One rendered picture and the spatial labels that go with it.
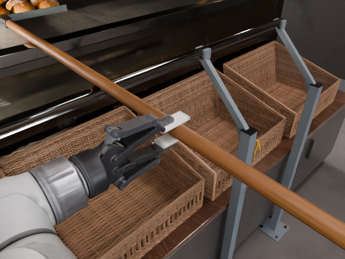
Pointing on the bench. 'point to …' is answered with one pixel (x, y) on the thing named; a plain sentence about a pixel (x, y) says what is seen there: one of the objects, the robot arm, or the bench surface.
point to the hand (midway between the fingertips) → (172, 129)
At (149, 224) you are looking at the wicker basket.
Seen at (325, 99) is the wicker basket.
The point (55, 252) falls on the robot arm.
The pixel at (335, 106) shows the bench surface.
